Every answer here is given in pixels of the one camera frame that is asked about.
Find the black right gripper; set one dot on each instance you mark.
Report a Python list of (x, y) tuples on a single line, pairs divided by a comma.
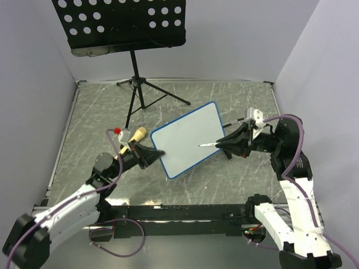
[(241, 146)]

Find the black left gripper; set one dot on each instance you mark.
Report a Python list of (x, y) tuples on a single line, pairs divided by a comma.
[(147, 156)]

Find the white blue whiteboard marker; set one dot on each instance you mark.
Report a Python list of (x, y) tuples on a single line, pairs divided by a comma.
[(208, 144)]

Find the blue framed whiteboard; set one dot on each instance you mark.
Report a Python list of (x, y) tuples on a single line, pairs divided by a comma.
[(181, 139)]

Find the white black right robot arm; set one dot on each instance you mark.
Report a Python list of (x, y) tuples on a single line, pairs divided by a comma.
[(303, 244)]

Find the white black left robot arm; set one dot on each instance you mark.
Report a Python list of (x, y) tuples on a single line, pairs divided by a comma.
[(32, 238)]

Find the wooden microphone toy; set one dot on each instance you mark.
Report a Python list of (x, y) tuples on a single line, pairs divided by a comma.
[(139, 134)]

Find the black music stand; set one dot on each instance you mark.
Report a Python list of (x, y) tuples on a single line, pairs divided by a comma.
[(97, 28)]

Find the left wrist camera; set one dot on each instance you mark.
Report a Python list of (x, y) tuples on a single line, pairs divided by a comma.
[(123, 135)]

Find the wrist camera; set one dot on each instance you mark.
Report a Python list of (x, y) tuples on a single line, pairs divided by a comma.
[(255, 121), (123, 135)]

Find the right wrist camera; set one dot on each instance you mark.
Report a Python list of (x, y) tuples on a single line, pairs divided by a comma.
[(255, 121)]

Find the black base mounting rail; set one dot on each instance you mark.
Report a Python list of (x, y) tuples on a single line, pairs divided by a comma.
[(171, 220)]

